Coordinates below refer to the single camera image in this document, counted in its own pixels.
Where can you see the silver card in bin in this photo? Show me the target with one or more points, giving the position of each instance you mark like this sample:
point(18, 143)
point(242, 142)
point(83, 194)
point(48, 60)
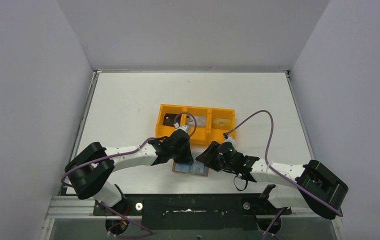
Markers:
point(199, 121)

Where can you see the gold card in bin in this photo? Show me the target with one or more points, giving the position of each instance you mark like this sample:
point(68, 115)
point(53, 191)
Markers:
point(221, 123)

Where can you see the yellow three-compartment plastic bin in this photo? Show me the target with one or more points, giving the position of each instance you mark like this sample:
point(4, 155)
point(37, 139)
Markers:
point(201, 136)

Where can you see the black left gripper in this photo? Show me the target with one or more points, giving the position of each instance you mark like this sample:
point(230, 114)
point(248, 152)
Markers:
point(183, 153)

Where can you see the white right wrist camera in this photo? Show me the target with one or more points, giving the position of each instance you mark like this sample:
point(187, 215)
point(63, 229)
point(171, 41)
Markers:
point(228, 138)

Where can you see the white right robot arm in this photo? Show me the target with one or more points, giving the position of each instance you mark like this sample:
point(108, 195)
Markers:
point(311, 185)

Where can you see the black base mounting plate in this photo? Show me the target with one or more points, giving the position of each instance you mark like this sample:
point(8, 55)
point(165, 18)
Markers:
point(160, 212)

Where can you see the tan leather card holder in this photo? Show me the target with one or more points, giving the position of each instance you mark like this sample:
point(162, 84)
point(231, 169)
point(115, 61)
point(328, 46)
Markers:
point(195, 168)

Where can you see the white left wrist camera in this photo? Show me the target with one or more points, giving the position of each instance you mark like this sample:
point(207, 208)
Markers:
point(186, 128)

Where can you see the black card in bin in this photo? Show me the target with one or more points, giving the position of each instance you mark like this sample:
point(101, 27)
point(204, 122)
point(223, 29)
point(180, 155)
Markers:
point(170, 119)

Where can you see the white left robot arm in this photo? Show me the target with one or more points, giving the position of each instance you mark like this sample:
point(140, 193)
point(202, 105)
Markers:
point(89, 171)

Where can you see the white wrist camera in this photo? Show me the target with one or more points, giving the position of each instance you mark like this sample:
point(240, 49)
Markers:
point(186, 128)
point(228, 138)

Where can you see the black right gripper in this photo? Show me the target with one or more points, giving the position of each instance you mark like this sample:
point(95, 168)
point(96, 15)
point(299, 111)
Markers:
point(208, 158)

